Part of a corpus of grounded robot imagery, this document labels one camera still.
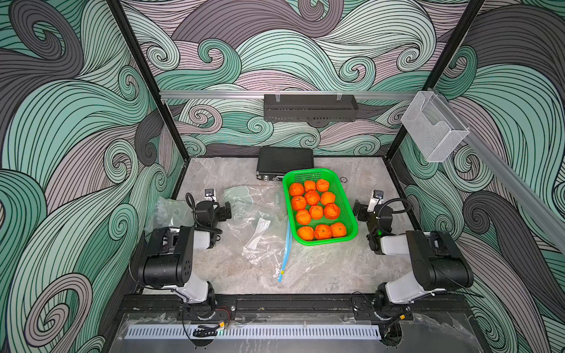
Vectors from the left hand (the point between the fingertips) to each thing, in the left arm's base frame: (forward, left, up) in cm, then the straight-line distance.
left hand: (215, 201), depth 94 cm
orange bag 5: (-14, -39, -1) cm, 41 cm away
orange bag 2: (-4, -44, -1) cm, 44 cm away
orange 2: (+3, -43, -1) cm, 43 cm away
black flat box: (+25, -25, -1) cm, 36 cm away
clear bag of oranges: (-16, -24, -5) cm, 29 cm away
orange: (+11, -49, -2) cm, 50 cm away
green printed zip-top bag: (-4, +21, -3) cm, 21 cm away
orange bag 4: (-4, -51, -1) cm, 51 cm away
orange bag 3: (-7, -38, -1) cm, 39 cm away
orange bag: (+3, -50, 0) cm, 50 cm away
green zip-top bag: (0, -19, -6) cm, 20 cm away
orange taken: (+10, -43, -1) cm, 44 cm away
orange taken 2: (0, -37, 0) cm, 37 cm away
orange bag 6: (-14, -45, 0) cm, 47 cm away
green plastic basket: (-12, -55, -1) cm, 56 cm away
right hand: (0, -66, +1) cm, 66 cm away
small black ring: (+17, -62, -7) cm, 64 cm away
